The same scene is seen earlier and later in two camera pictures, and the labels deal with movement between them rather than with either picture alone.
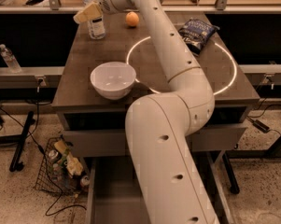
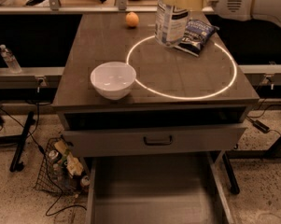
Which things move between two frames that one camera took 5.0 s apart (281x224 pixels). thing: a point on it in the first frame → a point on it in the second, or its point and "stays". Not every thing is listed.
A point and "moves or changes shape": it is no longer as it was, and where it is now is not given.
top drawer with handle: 113,142 stays
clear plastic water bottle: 96,24 moves or changes shape
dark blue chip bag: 196,34 stays
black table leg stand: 18,139 stays
